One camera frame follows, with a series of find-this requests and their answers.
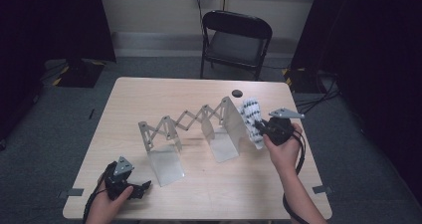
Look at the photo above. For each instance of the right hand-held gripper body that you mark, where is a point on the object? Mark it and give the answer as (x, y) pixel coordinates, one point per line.
(278, 131)

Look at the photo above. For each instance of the small black round disc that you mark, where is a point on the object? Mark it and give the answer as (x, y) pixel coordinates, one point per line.
(237, 93)

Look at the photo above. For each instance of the grey tape strip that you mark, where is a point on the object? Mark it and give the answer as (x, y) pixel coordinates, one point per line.
(71, 192)
(322, 189)

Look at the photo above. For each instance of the black curtain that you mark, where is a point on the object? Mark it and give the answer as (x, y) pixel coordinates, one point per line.
(49, 25)
(371, 51)

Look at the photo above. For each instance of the person's left hand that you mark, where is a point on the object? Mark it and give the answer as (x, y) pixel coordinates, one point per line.
(104, 207)

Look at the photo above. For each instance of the person's right hand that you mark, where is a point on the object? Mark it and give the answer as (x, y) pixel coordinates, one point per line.
(285, 154)

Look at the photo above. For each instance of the black folding chair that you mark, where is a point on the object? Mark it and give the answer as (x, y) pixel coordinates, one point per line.
(237, 44)

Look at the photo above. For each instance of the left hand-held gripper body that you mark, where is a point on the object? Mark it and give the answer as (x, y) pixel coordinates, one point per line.
(117, 180)

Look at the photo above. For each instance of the white towel with black pattern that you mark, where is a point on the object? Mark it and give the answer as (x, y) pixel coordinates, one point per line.
(250, 114)

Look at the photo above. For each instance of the grey metal expandable rack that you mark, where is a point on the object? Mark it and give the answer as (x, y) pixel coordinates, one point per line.
(232, 124)

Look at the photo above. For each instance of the black stand base yellow tape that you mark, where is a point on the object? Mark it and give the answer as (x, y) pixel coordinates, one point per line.
(300, 81)
(81, 74)

